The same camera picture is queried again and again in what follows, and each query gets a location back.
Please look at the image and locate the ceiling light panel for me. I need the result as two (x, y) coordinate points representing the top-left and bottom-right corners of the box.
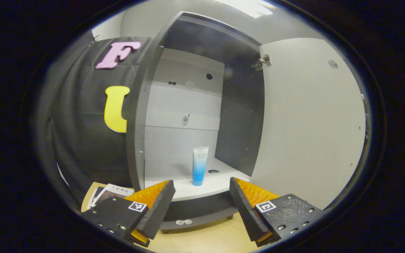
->
(217, 0), (277, 19)

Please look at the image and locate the dark grey cabinet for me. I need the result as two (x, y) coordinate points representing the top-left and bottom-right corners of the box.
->
(125, 11), (270, 231)

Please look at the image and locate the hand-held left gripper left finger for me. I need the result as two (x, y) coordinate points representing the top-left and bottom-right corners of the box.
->
(81, 180), (176, 247)

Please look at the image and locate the blue white tube bottle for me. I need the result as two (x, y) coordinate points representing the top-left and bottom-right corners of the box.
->
(192, 147), (210, 186)

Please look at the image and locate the grey cabinet door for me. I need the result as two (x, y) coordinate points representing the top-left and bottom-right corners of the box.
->
(250, 37), (367, 210)

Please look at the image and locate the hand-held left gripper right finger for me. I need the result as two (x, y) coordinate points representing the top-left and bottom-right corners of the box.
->
(229, 177), (324, 247)

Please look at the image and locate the metal cabinet door hinge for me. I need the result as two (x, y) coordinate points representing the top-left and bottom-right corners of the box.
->
(251, 53), (272, 71)

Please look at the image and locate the white printed booklet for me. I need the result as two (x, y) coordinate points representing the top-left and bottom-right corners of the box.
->
(100, 183), (135, 207)

